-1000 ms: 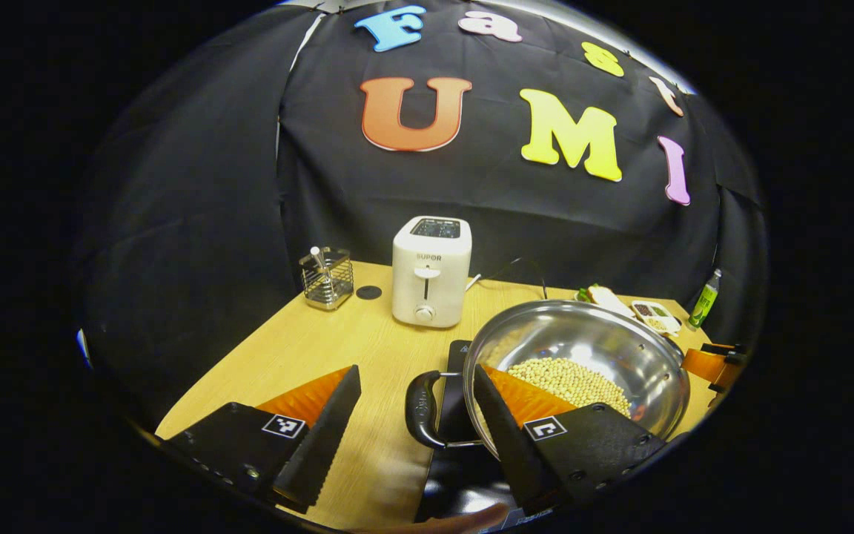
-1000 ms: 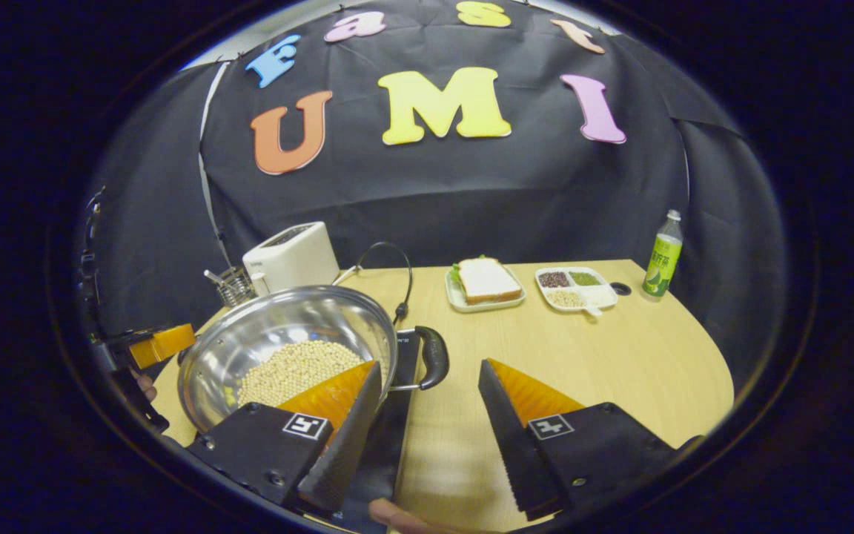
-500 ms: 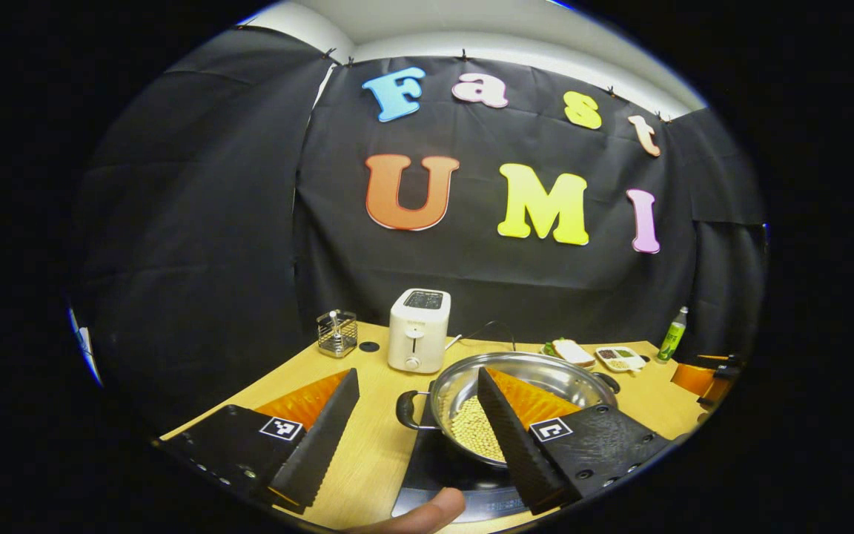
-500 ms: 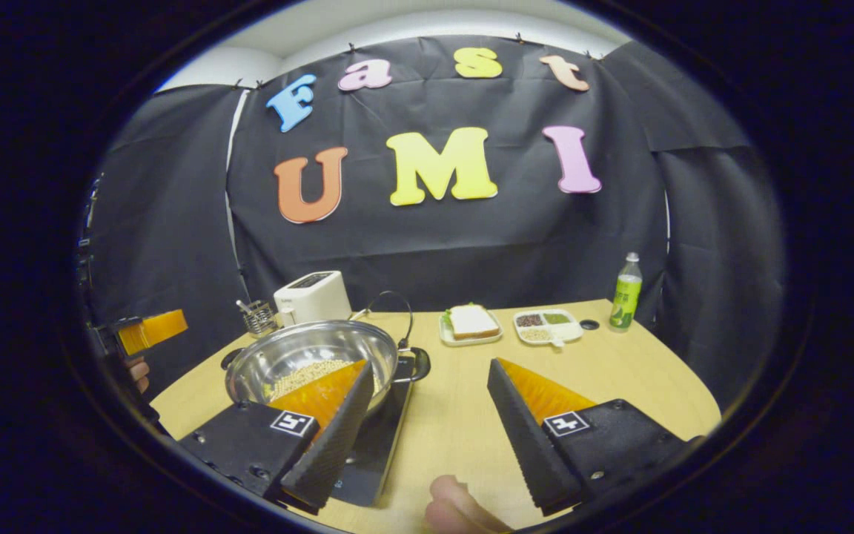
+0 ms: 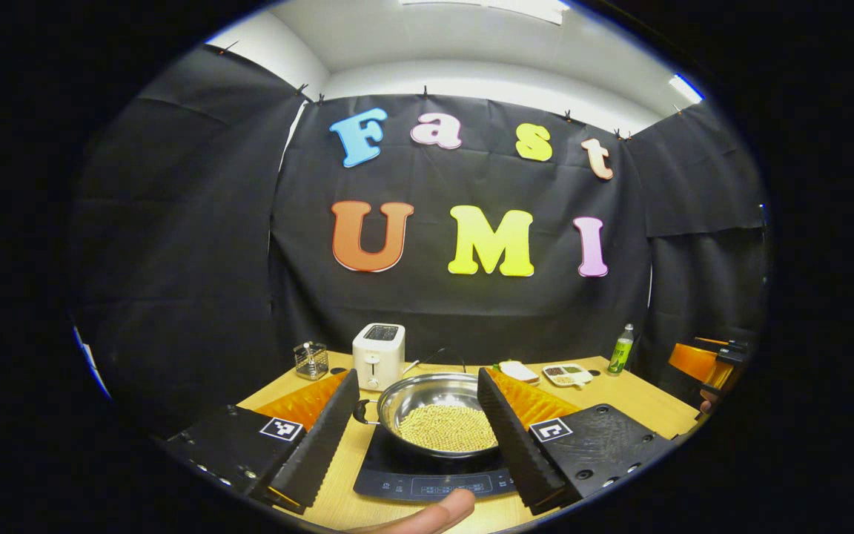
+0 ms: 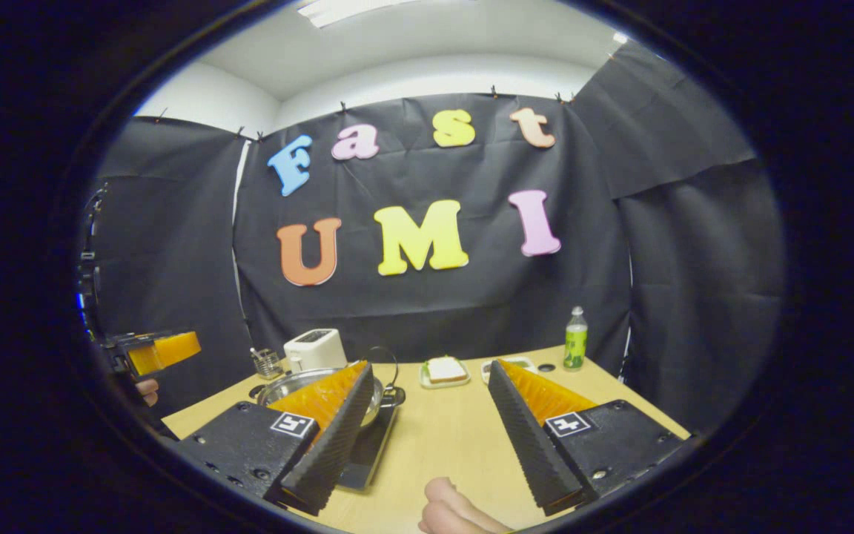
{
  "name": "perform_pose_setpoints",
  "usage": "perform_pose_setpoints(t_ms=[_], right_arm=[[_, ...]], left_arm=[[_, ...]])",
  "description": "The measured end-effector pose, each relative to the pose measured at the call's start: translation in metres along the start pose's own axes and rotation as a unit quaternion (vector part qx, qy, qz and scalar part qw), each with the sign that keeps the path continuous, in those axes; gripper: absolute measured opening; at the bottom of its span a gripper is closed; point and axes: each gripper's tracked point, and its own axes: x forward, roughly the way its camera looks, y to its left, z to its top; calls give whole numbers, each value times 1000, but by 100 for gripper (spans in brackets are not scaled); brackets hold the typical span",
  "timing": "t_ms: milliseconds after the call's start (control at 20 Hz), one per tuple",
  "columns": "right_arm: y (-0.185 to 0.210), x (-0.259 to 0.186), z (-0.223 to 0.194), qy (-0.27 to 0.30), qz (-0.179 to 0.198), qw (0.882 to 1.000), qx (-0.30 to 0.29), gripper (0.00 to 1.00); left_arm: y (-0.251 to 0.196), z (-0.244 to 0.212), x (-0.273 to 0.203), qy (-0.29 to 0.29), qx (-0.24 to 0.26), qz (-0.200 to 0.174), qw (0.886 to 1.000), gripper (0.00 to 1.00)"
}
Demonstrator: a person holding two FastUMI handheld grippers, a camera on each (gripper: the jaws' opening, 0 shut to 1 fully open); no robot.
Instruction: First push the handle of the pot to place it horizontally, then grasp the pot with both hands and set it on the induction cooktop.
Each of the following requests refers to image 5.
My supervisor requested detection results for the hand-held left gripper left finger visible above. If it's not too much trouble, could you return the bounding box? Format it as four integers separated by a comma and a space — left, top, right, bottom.
164, 369, 361, 515

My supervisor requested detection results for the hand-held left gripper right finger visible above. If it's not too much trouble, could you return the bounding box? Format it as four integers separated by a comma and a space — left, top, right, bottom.
477, 367, 676, 515

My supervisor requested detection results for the pile of soybeans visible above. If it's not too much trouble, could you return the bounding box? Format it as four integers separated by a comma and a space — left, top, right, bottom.
397, 404, 500, 452

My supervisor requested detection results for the black induction cooktop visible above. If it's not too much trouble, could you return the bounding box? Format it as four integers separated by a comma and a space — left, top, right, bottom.
353, 423, 520, 504

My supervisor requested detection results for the stainless steel pot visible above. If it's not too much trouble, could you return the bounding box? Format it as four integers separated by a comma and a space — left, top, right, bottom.
353, 372, 506, 460

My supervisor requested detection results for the green label drink bottle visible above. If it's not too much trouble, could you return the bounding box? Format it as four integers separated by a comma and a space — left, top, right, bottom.
607, 323, 635, 376

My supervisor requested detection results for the white divided tray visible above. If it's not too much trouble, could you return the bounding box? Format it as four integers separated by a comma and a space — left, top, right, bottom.
542, 363, 595, 389

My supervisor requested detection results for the white toaster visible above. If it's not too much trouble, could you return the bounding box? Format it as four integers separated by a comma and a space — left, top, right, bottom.
351, 323, 406, 392

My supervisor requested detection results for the black backdrop cloth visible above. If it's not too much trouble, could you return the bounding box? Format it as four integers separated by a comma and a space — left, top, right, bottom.
67, 43, 772, 438

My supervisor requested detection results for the small ceiling light panel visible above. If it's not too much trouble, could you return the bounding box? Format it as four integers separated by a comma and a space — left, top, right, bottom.
668, 73, 706, 105

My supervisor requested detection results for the row of black cloth clips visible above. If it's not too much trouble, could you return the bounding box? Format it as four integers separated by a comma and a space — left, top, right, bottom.
218, 41, 686, 142

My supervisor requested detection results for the large ceiling light panel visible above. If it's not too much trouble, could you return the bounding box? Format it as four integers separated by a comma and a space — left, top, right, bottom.
401, 0, 571, 26

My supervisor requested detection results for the metal wire holder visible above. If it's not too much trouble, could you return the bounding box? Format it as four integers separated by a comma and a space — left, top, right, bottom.
294, 342, 330, 381

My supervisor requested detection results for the black power cable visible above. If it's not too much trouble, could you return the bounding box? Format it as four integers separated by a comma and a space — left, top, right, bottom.
403, 346, 467, 374

